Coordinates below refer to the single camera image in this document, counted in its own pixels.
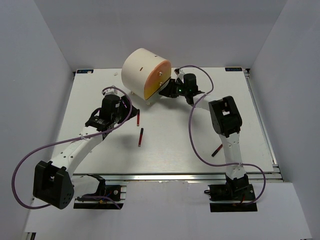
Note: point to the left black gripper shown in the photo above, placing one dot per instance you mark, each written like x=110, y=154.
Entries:
x=126, y=110

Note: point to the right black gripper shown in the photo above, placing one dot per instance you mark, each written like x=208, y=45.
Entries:
x=169, y=90

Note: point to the orange top drawer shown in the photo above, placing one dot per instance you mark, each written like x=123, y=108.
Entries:
x=160, y=73

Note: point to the yellow drawer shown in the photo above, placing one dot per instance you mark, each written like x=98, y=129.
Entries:
x=150, y=88

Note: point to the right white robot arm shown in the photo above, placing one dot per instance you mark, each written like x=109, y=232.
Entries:
x=225, y=118

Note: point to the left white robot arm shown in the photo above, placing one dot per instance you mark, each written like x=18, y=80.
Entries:
x=54, y=182

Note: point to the red lip gloss centre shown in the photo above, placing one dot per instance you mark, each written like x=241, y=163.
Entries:
x=138, y=118

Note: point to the red lip gloss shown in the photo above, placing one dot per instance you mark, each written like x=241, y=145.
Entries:
x=138, y=118
x=217, y=150
x=140, y=137

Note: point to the white cylindrical drawer organizer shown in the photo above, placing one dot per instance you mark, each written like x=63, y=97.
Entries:
x=137, y=68

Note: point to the red lip gloss lower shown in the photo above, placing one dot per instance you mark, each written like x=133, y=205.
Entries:
x=140, y=137

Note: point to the blue label left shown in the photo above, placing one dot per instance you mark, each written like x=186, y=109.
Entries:
x=84, y=71

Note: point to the blue label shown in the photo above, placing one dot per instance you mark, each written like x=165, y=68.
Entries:
x=233, y=69
x=84, y=71

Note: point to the blue label right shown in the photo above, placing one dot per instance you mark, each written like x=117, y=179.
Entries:
x=233, y=69

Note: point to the red lip gloss right front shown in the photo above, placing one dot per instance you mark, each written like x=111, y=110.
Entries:
x=217, y=150

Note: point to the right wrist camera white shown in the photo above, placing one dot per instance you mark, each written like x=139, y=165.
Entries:
x=179, y=73

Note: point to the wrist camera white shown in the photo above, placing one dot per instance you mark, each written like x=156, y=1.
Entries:
x=179, y=73
x=111, y=90

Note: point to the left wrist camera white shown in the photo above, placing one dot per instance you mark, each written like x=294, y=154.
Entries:
x=111, y=90

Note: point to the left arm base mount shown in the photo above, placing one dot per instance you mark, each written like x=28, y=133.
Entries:
x=93, y=192

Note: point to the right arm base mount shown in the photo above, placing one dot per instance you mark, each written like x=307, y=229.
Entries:
x=235, y=196

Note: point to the aluminium table frame rail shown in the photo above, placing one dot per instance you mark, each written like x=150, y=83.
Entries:
x=177, y=138

